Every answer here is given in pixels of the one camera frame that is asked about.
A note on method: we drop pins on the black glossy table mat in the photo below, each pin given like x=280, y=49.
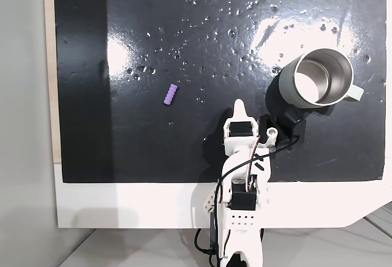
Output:
x=183, y=147

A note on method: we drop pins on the purple ribbed pen grip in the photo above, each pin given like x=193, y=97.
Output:
x=170, y=95

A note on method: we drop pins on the light wooden board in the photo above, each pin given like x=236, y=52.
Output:
x=49, y=65

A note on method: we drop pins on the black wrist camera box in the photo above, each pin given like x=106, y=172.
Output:
x=291, y=120

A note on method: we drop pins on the green steel-lined mug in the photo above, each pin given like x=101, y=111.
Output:
x=287, y=91

